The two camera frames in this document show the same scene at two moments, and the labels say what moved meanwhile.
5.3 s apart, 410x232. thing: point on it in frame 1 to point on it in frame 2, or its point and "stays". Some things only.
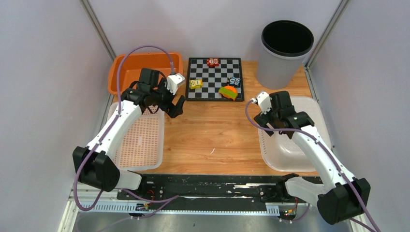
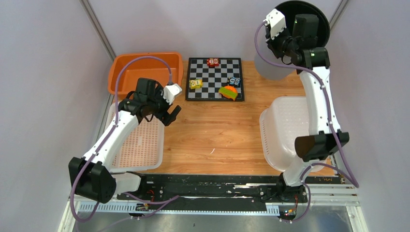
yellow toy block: [195, 84] stays
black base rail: [183, 193] stays
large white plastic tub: [282, 153] stays
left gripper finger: [177, 110] to [169, 118]
